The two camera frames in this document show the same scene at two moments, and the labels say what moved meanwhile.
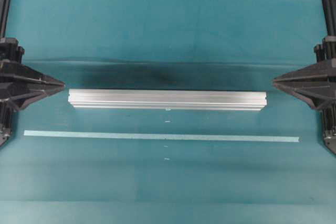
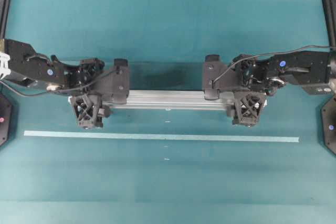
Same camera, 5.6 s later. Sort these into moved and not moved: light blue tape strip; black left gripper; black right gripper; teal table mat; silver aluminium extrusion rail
Moved: black left gripper; black right gripper
Not moved: light blue tape strip; silver aluminium extrusion rail; teal table mat
